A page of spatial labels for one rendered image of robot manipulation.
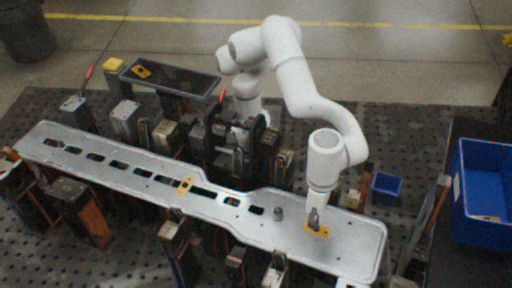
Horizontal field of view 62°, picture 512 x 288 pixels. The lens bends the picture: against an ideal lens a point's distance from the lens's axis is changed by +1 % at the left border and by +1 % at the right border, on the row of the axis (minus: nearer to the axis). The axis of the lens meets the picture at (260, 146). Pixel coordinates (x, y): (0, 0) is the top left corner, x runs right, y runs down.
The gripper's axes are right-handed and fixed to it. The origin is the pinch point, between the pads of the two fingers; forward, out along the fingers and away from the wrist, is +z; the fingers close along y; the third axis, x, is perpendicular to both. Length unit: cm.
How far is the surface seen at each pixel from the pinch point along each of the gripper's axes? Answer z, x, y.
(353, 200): 3.3, 8.3, -10.7
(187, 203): 8.9, -42.1, 6.1
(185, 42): 112, -183, -206
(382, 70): 111, -9, -225
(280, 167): 2.6, -17.3, -14.3
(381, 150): 40, 11, -69
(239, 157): 1.7, -31.5, -12.7
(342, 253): 8.5, 9.7, 5.1
